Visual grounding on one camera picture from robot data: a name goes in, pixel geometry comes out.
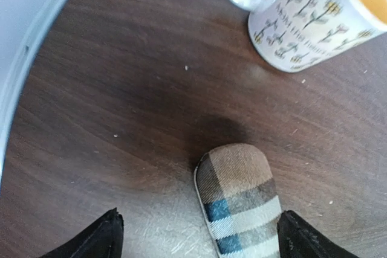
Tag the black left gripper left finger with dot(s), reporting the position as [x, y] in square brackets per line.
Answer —
[103, 238]

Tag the white floral mug yellow inside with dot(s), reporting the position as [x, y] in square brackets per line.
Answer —
[293, 35]

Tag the brown plaid glasses case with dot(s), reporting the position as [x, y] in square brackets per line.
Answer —
[239, 201]

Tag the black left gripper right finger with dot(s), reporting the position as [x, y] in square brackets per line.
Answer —
[299, 239]

